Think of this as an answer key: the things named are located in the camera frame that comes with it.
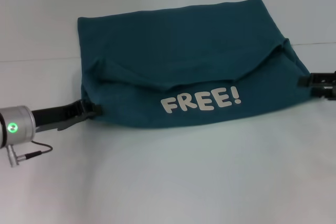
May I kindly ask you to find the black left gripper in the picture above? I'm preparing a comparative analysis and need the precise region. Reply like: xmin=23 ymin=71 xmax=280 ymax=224
xmin=31 ymin=99 xmax=103 ymax=132

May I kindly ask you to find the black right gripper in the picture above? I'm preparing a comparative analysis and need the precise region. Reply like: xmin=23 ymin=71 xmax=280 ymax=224
xmin=298 ymin=71 xmax=336 ymax=101

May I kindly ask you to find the blue-green shirt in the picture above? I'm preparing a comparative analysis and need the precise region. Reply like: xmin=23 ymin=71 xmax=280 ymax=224
xmin=77 ymin=0 xmax=320 ymax=130

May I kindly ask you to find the dark red cable with plug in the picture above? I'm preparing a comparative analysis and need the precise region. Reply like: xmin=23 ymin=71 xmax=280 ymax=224
xmin=15 ymin=141 xmax=54 ymax=157

